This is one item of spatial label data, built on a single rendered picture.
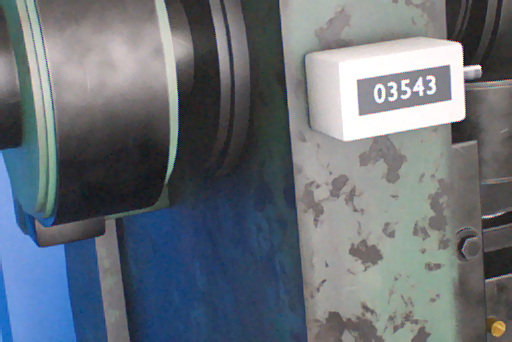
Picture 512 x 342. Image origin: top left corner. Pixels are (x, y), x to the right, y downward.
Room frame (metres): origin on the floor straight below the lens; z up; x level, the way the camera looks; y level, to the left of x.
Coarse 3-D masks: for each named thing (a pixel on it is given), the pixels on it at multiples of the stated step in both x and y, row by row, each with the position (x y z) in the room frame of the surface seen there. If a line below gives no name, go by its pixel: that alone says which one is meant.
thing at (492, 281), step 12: (492, 216) 0.71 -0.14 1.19; (504, 216) 0.71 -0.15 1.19; (492, 228) 0.69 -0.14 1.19; (504, 228) 0.69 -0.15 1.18; (492, 240) 0.68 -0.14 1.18; (504, 240) 0.69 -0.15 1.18; (492, 252) 0.68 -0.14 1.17; (504, 252) 0.68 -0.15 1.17; (492, 264) 0.66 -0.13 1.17; (504, 264) 0.66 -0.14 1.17; (492, 276) 0.64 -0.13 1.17; (504, 276) 0.64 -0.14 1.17; (492, 288) 0.63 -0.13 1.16; (504, 288) 0.64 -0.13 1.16; (492, 300) 0.63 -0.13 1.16; (504, 300) 0.64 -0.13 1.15; (492, 312) 0.63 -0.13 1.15; (504, 312) 0.64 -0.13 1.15; (492, 324) 0.63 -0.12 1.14; (504, 324) 0.63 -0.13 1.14; (492, 336) 0.63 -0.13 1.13; (504, 336) 0.64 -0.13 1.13
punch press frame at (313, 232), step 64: (192, 0) 0.61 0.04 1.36; (256, 0) 0.56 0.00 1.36; (320, 0) 0.54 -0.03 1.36; (384, 0) 0.56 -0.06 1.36; (256, 64) 0.57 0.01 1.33; (192, 128) 0.63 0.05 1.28; (256, 128) 0.58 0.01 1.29; (448, 128) 0.57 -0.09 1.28; (192, 192) 0.70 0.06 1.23; (256, 192) 0.59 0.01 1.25; (320, 192) 0.54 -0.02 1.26; (384, 192) 0.56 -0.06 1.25; (448, 192) 0.57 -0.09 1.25; (128, 256) 0.96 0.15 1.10; (192, 256) 0.71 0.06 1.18; (256, 256) 0.60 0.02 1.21; (320, 256) 0.54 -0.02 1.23; (384, 256) 0.55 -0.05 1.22; (448, 256) 0.57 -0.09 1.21; (128, 320) 0.99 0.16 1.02; (192, 320) 0.73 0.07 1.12; (256, 320) 0.61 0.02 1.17; (320, 320) 0.54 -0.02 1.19; (384, 320) 0.55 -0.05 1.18; (448, 320) 0.57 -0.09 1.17
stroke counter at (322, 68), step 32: (320, 64) 0.52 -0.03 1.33; (352, 64) 0.51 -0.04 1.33; (384, 64) 0.51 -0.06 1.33; (416, 64) 0.52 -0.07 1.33; (448, 64) 0.53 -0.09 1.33; (320, 96) 0.52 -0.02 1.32; (352, 96) 0.51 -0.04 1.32; (384, 96) 0.51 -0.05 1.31; (416, 96) 0.52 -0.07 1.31; (448, 96) 0.53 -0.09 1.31; (320, 128) 0.53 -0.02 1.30; (352, 128) 0.51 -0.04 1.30; (384, 128) 0.51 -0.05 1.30
